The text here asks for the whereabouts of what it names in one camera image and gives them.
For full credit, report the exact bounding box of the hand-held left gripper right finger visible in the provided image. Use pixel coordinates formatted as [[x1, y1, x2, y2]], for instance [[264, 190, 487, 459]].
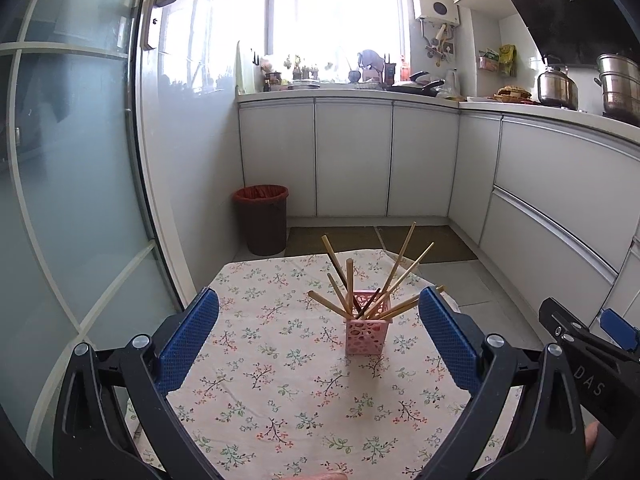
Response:
[[417, 286, 588, 480]]

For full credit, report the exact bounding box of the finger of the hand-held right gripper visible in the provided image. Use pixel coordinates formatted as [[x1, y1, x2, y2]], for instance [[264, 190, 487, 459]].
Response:
[[600, 308, 640, 351], [539, 297, 623, 371]]

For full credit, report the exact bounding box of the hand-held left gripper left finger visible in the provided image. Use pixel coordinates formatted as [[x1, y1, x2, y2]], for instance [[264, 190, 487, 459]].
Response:
[[52, 287, 226, 480]]

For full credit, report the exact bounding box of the pink perforated utensil holder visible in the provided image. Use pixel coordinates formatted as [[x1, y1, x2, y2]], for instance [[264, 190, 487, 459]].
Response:
[[346, 289, 392, 356]]

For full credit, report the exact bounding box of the black chopstick with gold band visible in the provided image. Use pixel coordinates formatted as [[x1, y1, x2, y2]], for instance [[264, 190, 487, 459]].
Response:
[[356, 287, 382, 318]]

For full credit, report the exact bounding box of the group of wooden chopsticks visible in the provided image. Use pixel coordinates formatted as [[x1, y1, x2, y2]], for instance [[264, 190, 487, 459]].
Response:
[[307, 221, 445, 321]]

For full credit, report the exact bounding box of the person's right hand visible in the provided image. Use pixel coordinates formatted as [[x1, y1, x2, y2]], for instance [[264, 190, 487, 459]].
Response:
[[585, 421, 603, 461]]

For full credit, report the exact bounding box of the floral tablecloth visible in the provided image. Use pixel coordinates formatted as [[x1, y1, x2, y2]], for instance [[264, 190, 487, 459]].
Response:
[[125, 250, 506, 480]]

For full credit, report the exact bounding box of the brown trash bin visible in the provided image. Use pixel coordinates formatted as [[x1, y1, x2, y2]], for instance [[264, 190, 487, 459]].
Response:
[[232, 185, 290, 257]]

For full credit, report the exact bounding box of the white cabinet with drawers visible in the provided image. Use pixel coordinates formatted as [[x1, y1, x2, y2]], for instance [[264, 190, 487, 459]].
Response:
[[447, 110, 640, 341]]

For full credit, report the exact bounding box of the brown floor mat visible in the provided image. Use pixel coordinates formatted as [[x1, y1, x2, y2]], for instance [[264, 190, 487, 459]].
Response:
[[286, 226, 383, 256]]

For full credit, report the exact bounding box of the red bin liner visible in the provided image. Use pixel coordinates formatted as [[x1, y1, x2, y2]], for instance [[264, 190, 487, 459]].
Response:
[[235, 185, 289, 204]]

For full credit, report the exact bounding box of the frosted glass door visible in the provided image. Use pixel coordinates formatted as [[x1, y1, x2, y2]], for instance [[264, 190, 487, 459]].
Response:
[[0, 0, 186, 476]]

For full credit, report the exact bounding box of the white cabinet with doors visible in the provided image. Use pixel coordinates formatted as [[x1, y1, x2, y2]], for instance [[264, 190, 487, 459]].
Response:
[[237, 97, 461, 218]]

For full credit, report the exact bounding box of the food basket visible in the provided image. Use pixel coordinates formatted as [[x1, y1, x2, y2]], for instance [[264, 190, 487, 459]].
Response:
[[494, 85, 531, 102]]

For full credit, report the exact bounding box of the steel kettle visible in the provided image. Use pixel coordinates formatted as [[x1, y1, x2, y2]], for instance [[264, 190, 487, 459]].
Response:
[[537, 55, 580, 110]]

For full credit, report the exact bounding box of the steel steamer pot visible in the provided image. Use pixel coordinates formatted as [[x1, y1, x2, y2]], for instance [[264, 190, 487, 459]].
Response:
[[594, 52, 640, 123]]

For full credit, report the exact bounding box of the black frying pan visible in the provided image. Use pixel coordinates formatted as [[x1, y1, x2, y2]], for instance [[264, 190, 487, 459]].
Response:
[[387, 71, 446, 97]]

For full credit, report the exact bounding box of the yellow hanging bag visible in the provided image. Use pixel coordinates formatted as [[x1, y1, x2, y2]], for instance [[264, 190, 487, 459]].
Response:
[[498, 44, 517, 77]]

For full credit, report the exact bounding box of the pale green cutting board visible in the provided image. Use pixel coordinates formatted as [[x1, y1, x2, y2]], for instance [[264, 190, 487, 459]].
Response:
[[235, 40, 257, 95]]

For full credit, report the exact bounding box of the cluster of small jars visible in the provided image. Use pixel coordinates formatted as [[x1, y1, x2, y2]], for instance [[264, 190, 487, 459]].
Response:
[[260, 55, 321, 91]]

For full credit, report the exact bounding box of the grey cloth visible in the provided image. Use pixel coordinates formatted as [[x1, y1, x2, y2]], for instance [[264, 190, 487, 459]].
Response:
[[357, 50, 383, 81]]

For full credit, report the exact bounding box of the black range hood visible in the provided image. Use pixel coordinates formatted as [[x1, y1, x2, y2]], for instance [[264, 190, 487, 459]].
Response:
[[487, 0, 640, 68]]

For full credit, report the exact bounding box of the kitchen window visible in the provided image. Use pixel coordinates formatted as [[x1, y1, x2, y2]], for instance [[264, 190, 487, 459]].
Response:
[[267, 0, 408, 81]]

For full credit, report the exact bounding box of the metal door handle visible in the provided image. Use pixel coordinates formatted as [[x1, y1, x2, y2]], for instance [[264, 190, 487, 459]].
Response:
[[141, 0, 178, 51]]

